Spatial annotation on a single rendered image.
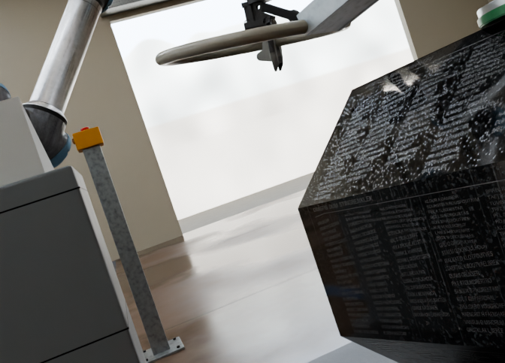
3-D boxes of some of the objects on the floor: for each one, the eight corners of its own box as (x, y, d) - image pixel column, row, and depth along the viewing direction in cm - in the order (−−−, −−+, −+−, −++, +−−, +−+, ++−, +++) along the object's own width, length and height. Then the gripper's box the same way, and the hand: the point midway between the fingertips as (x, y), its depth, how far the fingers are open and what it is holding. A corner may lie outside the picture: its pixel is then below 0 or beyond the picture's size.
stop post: (179, 337, 262) (107, 126, 258) (185, 349, 242) (106, 120, 239) (140, 354, 257) (65, 139, 253) (142, 367, 237) (61, 134, 234)
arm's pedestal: (-9, 597, 117) (-142, 228, 114) (27, 482, 165) (-66, 220, 162) (207, 490, 129) (91, 155, 127) (181, 412, 178) (97, 168, 175)
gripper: (248, 4, 161) (262, 74, 165) (236, 1, 150) (252, 76, 153) (276, -4, 158) (289, 68, 162) (265, -8, 147) (280, 70, 151)
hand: (279, 65), depth 157 cm, fingers closed on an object, 5 cm apart
